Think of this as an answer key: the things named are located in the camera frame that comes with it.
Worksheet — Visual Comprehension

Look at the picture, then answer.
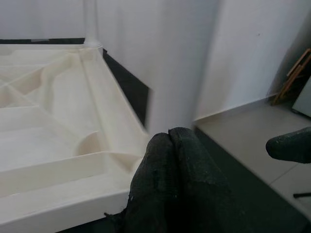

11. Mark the pale grey panel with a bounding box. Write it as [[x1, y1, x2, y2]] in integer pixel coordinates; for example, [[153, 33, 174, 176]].
[[291, 77, 311, 118]]

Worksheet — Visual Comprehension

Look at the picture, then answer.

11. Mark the white plastic table leg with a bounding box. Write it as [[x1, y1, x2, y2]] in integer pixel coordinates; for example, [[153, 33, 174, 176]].
[[143, 0, 221, 138], [83, 0, 103, 49]]

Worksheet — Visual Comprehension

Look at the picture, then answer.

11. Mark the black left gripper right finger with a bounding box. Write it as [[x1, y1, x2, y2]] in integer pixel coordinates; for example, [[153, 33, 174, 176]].
[[169, 127, 255, 233]]

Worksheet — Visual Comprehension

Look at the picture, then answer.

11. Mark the black tablecloth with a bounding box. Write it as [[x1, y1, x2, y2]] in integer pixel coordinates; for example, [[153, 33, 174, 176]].
[[0, 37, 311, 233]]

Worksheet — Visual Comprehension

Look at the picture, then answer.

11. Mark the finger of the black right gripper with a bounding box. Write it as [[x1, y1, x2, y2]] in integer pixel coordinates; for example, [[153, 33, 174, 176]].
[[265, 127, 311, 165]]

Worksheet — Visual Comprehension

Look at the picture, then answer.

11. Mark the white plastic table top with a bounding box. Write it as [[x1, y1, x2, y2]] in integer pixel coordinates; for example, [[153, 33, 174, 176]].
[[0, 43, 156, 228]]

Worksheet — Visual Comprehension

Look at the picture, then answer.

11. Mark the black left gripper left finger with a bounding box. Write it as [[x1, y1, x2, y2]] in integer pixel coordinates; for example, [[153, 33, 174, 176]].
[[123, 132, 182, 233]]

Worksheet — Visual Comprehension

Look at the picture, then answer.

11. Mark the wooden folding frame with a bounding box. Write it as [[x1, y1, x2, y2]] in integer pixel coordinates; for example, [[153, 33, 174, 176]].
[[271, 48, 311, 105]]

